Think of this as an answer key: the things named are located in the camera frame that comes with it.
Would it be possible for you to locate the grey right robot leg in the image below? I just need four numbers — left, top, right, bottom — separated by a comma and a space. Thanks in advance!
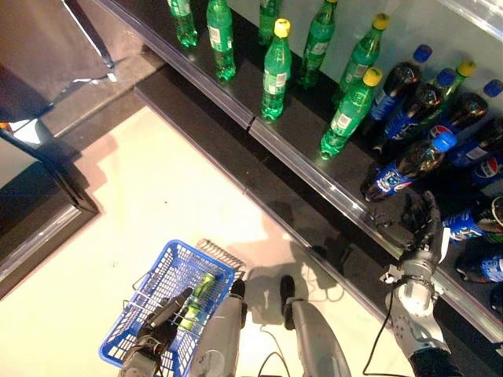
285, 296, 351, 377

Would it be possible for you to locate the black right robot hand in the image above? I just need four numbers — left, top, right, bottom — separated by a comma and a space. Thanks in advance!
369, 189, 450, 278

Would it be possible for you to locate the thin black power cable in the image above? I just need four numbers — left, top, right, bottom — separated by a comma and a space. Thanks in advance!
259, 324, 302, 377

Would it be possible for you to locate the black right robot foot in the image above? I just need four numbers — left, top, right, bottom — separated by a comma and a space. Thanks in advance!
280, 274, 297, 306

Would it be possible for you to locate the green bottle in basket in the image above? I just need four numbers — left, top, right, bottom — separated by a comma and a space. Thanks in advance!
177, 272, 217, 331

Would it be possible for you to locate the blue plastic shopping basket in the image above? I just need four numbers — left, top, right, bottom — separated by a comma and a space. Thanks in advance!
97, 239, 237, 371

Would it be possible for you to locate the grey robot leg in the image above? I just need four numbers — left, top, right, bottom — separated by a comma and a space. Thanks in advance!
190, 294, 247, 377
285, 296, 351, 377

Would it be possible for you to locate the grey left robot leg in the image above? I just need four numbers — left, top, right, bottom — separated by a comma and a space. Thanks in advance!
190, 294, 247, 377

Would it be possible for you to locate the metal wire basket handle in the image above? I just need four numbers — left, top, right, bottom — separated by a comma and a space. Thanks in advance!
122, 290, 185, 327
133, 270, 189, 315

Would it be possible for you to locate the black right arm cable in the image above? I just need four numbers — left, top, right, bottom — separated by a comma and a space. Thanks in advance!
361, 300, 395, 377

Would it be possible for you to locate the black shelf board clear rail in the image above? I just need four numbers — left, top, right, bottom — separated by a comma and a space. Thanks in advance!
133, 72, 400, 321
0, 117, 102, 302
92, 0, 503, 343

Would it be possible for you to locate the brown fabric curtain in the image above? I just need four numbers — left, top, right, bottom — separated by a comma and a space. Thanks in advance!
0, 0, 119, 119

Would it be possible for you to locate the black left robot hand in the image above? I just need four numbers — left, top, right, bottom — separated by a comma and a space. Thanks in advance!
134, 286, 194, 358

